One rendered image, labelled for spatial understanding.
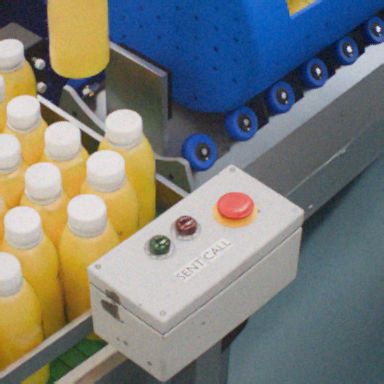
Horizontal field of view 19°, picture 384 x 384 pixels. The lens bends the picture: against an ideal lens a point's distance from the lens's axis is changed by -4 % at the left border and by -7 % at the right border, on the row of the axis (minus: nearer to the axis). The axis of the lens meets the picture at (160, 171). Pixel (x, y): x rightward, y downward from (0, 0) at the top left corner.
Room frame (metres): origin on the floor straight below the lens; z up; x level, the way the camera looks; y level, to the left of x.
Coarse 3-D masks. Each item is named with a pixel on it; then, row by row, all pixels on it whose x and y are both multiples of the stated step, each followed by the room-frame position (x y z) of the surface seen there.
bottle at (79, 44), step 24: (48, 0) 1.03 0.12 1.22; (72, 0) 1.01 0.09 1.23; (96, 0) 1.02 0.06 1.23; (48, 24) 1.04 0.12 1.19; (72, 24) 1.01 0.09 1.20; (96, 24) 1.02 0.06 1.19; (72, 48) 1.01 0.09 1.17; (96, 48) 1.02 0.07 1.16; (72, 72) 1.01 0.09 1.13; (96, 72) 1.02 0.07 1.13
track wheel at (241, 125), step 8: (232, 112) 1.13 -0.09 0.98; (240, 112) 1.13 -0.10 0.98; (248, 112) 1.14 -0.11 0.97; (224, 120) 1.13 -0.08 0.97; (232, 120) 1.12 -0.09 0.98; (240, 120) 1.12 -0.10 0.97; (248, 120) 1.13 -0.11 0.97; (256, 120) 1.13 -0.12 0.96; (232, 128) 1.11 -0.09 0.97; (240, 128) 1.12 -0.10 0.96; (248, 128) 1.12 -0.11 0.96; (256, 128) 1.13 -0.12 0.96; (232, 136) 1.11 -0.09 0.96; (240, 136) 1.11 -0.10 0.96; (248, 136) 1.11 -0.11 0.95
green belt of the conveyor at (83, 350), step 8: (80, 344) 0.83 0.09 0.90; (88, 344) 0.83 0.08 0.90; (96, 344) 0.83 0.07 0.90; (104, 344) 0.83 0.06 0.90; (64, 352) 0.82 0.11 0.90; (72, 352) 0.82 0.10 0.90; (80, 352) 0.82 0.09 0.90; (88, 352) 0.82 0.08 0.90; (96, 352) 0.82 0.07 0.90; (56, 360) 0.80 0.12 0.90; (64, 360) 0.80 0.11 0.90; (72, 360) 0.80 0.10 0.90; (80, 360) 0.80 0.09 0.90; (56, 368) 0.79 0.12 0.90; (64, 368) 0.79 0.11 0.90; (72, 368) 0.79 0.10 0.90; (56, 376) 0.78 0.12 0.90
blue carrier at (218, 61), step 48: (144, 0) 1.21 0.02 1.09; (192, 0) 1.16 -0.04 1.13; (240, 0) 1.11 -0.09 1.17; (336, 0) 1.20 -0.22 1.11; (144, 48) 1.22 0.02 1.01; (192, 48) 1.16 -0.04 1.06; (240, 48) 1.10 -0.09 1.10; (288, 48) 1.13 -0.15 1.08; (192, 96) 1.16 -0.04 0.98; (240, 96) 1.10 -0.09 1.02
